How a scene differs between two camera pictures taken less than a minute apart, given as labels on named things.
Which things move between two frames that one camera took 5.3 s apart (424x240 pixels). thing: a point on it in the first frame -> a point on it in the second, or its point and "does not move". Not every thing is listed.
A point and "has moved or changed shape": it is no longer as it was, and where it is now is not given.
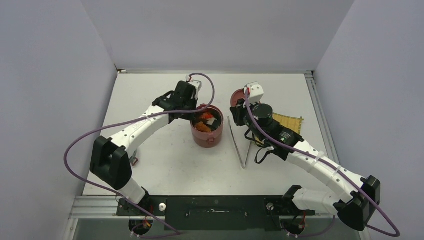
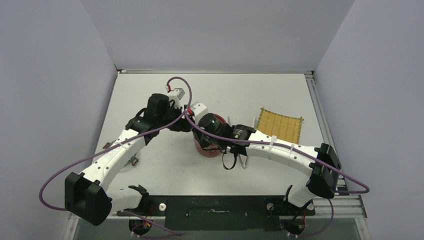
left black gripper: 194,101 -> 183,125
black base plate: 214,213 does not move
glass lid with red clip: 134,160 does not move
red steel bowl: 205,143 has moved or changed shape
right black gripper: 239,111 -> 198,133
